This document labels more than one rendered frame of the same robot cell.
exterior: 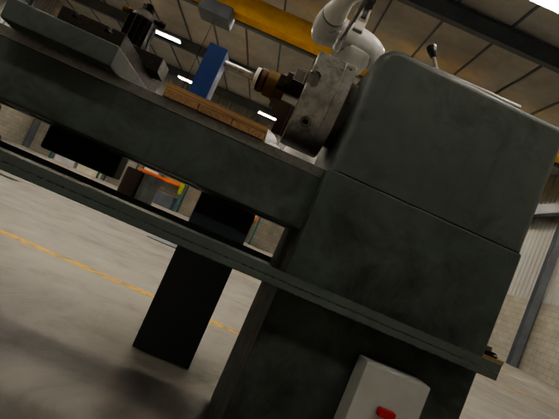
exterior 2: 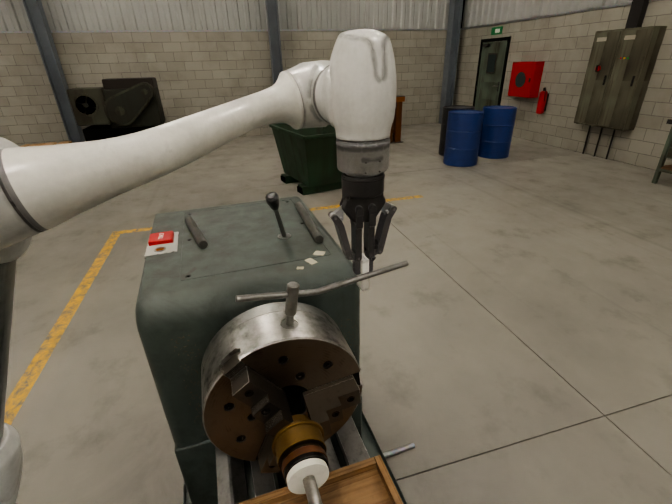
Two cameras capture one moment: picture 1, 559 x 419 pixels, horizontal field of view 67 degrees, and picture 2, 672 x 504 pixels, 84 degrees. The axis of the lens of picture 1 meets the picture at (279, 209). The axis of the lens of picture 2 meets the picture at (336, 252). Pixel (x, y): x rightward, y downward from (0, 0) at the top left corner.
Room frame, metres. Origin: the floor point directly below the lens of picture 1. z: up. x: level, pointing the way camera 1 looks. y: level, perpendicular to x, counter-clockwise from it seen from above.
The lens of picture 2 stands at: (1.36, 0.62, 1.67)
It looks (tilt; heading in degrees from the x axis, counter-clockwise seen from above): 27 degrees down; 256
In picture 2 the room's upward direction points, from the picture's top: 2 degrees counter-clockwise
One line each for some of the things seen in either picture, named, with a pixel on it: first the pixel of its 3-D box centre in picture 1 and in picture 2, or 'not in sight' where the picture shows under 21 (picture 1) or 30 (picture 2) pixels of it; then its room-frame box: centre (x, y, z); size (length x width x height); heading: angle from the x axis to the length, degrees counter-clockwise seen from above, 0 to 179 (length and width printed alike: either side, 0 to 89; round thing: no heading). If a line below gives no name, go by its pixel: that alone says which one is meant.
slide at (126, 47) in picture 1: (115, 59); not in sight; (1.31, 0.67, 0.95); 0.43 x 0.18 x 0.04; 4
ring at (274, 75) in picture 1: (271, 85); (300, 448); (1.33, 0.18, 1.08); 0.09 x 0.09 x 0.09; 4
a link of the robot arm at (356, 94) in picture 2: not in sight; (358, 85); (1.16, -0.01, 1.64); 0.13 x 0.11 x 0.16; 103
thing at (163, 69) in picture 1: (134, 57); not in sight; (1.38, 0.64, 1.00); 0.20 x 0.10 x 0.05; 94
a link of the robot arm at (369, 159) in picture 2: not in sight; (362, 155); (1.16, 0.00, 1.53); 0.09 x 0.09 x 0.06
